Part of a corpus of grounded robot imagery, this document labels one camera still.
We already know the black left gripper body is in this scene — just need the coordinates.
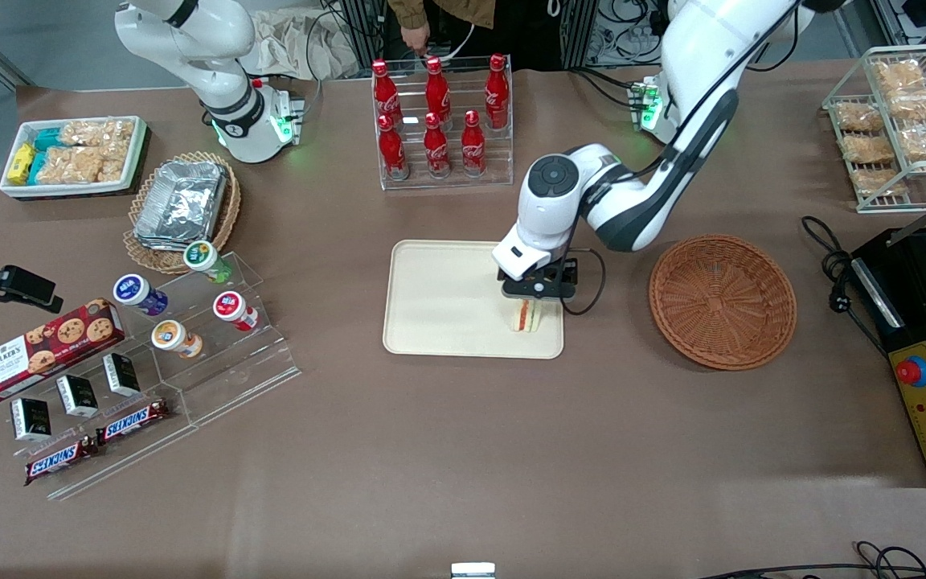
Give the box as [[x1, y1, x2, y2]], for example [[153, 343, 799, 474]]
[[499, 258, 581, 303]]

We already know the sandwich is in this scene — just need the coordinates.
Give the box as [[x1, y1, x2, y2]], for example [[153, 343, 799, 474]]
[[509, 299, 544, 335]]

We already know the cream plastic tray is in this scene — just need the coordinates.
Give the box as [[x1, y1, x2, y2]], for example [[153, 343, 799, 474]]
[[383, 240, 566, 359]]

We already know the round brown wicker basket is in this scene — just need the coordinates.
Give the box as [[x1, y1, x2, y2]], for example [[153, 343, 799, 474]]
[[648, 233, 798, 372]]

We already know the oval light wicker basket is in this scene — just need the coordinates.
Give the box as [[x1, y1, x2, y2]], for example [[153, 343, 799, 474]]
[[124, 151, 242, 275]]

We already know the bystander hand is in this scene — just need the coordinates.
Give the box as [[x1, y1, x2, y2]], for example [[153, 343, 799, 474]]
[[399, 22, 432, 55]]

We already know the red Walkers cookie box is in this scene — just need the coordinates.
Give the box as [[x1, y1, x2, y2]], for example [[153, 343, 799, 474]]
[[0, 298, 125, 403]]

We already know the blue lid cup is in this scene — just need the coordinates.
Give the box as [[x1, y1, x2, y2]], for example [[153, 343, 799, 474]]
[[113, 274, 169, 317]]

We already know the white rectangular bin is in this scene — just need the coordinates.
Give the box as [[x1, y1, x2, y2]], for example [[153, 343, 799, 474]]
[[0, 116, 148, 199]]

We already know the small black box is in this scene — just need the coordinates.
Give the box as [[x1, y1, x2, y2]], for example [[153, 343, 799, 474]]
[[103, 353, 141, 397], [11, 397, 52, 441], [56, 375, 100, 418]]

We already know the yellow snack packet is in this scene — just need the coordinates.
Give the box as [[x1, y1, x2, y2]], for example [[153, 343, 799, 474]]
[[6, 143, 35, 184]]

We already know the clear acrylic bottle rack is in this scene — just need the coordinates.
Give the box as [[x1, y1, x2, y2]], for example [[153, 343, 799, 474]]
[[372, 55, 514, 191]]

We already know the orange lid cup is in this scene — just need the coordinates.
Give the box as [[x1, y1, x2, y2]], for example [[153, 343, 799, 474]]
[[150, 319, 203, 359]]

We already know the red cola bottle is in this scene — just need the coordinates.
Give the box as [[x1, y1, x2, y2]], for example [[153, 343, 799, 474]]
[[377, 114, 409, 179], [461, 110, 486, 176], [424, 113, 452, 178], [426, 56, 452, 121], [372, 59, 401, 121], [486, 54, 510, 129]]

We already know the Snickers bar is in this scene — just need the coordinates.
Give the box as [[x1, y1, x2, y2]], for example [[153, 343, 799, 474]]
[[24, 436, 100, 487], [95, 399, 170, 446]]

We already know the green lid cup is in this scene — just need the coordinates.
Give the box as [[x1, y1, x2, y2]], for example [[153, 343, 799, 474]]
[[183, 240, 233, 285]]

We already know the stack of foil trays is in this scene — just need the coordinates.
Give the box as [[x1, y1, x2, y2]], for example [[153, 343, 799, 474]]
[[133, 159, 228, 252]]

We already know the red lid cup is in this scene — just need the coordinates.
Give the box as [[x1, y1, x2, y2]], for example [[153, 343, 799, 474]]
[[213, 291, 260, 331]]

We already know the clear acrylic stepped stand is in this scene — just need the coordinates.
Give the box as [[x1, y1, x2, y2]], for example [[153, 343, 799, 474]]
[[0, 251, 301, 501]]

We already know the bystander brown jacket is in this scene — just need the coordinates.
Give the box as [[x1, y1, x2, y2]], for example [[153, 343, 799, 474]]
[[387, 0, 498, 31]]

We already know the beige cloth bag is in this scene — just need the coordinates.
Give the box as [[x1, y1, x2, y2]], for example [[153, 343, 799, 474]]
[[248, 6, 361, 81]]

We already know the black machine yellow control panel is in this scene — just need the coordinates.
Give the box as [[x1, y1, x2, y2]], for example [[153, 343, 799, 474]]
[[849, 225, 926, 489]]

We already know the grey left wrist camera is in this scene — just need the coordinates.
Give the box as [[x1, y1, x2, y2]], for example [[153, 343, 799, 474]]
[[493, 228, 554, 280]]

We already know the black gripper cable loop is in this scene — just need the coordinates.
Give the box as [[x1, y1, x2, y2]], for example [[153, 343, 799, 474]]
[[557, 248, 607, 316]]

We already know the black aluminium frame post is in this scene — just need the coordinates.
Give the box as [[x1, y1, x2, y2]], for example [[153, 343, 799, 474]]
[[334, 0, 390, 72], [559, 0, 599, 72]]

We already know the white cable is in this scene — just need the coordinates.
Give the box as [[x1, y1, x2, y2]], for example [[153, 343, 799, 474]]
[[421, 23, 477, 64]]

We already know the bundle of black cables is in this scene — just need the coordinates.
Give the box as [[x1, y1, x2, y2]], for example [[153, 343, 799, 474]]
[[592, 0, 673, 72]]

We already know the black power cable with plug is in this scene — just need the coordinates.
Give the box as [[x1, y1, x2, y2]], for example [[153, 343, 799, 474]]
[[801, 216, 890, 356]]

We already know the white wire rack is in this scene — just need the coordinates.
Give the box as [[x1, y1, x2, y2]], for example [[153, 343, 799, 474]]
[[823, 44, 926, 214]]

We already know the black cable on table edge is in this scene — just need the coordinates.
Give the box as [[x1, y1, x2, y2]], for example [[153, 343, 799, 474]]
[[696, 540, 926, 579]]

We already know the metal shelf frame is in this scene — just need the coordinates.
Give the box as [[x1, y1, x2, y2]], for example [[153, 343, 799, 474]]
[[869, 0, 926, 57]]

